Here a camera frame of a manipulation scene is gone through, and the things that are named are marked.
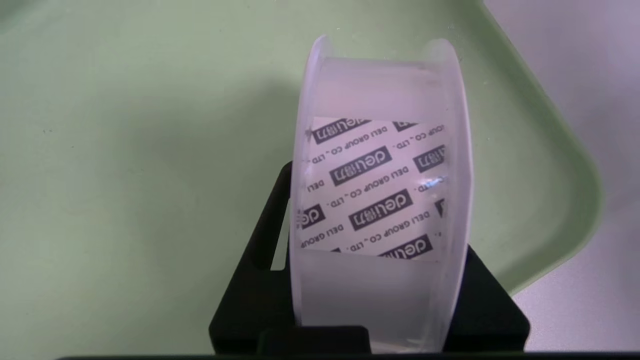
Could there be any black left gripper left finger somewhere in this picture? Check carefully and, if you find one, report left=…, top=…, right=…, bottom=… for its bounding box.
left=209, top=161, right=301, bottom=354

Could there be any light green plastic tray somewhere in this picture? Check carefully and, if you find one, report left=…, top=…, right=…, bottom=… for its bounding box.
left=0, top=0, right=604, bottom=360

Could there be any white round plastic container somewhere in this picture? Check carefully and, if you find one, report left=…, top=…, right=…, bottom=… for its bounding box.
left=288, top=33, right=474, bottom=354

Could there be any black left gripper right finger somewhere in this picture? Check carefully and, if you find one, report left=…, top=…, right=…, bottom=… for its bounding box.
left=444, top=244, right=531, bottom=351

